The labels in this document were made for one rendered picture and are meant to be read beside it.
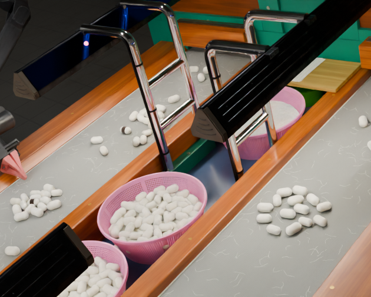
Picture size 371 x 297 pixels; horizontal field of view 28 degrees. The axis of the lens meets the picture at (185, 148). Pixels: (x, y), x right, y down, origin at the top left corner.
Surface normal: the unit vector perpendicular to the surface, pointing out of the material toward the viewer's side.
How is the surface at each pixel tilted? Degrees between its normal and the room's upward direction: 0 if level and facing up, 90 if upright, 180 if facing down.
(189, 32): 90
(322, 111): 0
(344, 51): 90
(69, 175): 0
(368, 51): 90
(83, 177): 0
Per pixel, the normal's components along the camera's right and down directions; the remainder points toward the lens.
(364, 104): -0.24, -0.82
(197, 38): -0.62, 0.54
